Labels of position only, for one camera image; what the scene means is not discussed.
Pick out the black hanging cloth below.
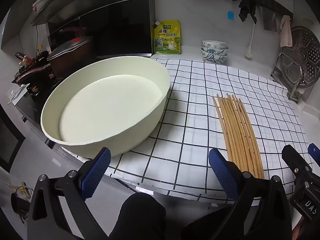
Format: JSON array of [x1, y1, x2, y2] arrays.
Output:
[[238, 0, 258, 24]]

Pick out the white bowl on hood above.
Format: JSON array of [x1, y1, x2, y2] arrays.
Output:
[[32, 0, 54, 12]]

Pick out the brass fitting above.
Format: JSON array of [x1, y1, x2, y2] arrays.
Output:
[[7, 181, 33, 198]]

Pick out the steel lid rack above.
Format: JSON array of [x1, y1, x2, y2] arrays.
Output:
[[271, 52, 308, 103]]

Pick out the white cable with plug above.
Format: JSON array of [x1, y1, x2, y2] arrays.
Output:
[[244, 22, 255, 60]]

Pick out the black cooktop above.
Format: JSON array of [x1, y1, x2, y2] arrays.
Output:
[[15, 80, 58, 120]]

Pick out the bundle of wooden chopsticks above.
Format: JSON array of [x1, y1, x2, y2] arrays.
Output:
[[212, 93, 265, 180]]

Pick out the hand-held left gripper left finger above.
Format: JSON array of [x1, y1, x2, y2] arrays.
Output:
[[26, 147, 112, 240]]

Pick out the hanging steel cleaver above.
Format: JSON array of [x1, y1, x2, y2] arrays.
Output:
[[260, 5, 280, 33]]

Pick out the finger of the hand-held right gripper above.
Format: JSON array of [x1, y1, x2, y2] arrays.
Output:
[[282, 144, 314, 180], [309, 143, 320, 160]]

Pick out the dark red pot with lid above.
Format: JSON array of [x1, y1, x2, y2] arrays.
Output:
[[47, 36, 93, 60]]

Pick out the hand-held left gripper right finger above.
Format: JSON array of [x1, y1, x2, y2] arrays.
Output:
[[208, 148, 294, 240]]

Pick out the black built-in oven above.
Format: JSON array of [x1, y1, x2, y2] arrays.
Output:
[[0, 102, 25, 173]]

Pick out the blue floral ceramic bowl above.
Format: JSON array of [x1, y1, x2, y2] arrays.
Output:
[[201, 47, 228, 56], [202, 52, 228, 63], [201, 40, 229, 50]]

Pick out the cream oval tray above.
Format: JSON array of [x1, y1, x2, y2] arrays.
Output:
[[41, 56, 171, 158]]

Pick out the dark red frying pan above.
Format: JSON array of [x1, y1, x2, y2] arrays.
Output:
[[11, 51, 57, 90]]

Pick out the blue white paper sheet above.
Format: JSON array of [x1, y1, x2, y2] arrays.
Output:
[[7, 84, 30, 104]]

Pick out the black round object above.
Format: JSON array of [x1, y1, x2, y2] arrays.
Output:
[[10, 192, 32, 222]]

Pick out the person's black trousers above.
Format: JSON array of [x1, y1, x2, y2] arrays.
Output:
[[119, 192, 240, 240]]

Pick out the row of seasoning bottles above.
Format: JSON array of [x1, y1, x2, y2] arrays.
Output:
[[16, 45, 44, 67]]

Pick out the pink hanging towel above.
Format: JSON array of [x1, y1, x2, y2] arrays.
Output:
[[279, 15, 293, 48]]

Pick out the dark red cooking pot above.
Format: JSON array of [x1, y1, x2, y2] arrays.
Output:
[[47, 47, 94, 77]]

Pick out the black range hood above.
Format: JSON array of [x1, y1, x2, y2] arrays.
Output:
[[1, 0, 155, 58]]

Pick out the yellow seasoning pouch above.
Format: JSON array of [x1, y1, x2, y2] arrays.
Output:
[[154, 19, 181, 55]]

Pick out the white black checkered cloth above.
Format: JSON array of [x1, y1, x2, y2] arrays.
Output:
[[60, 58, 307, 207]]

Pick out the round steel steamer plate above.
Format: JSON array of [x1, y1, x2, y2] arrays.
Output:
[[279, 26, 320, 88]]

